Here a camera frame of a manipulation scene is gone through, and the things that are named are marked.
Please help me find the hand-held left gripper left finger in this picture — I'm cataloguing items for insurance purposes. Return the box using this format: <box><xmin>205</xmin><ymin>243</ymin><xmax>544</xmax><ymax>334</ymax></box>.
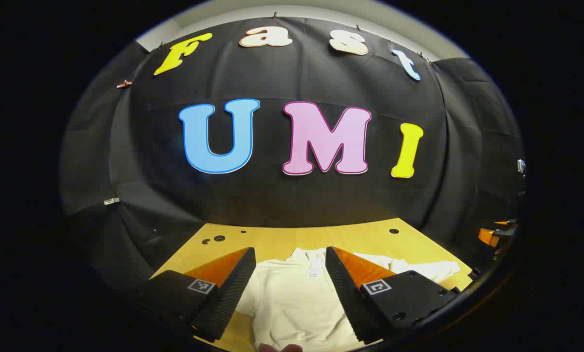
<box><xmin>134</xmin><ymin>247</ymin><xmax>257</xmax><ymax>343</ymax></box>

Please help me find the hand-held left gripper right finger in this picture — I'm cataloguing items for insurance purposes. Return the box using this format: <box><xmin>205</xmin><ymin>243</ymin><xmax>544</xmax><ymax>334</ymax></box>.
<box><xmin>324</xmin><ymin>246</ymin><xmax>462</xmax><ymax>345</ymax></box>

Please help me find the black backdrop cloth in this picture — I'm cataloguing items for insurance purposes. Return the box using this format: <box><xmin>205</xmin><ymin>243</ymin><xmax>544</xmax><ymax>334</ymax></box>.
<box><xmin>60</xmin><ymin>17</ymin><xmax>526</xmax><ymax>294</ymax></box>

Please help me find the cream white hoodie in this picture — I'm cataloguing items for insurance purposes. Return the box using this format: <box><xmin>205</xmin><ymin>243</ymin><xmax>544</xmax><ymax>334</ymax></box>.
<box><xmin>236</xmin><ymin>247</ymin><xmax>461</xmax><ymax>352</ymax></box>

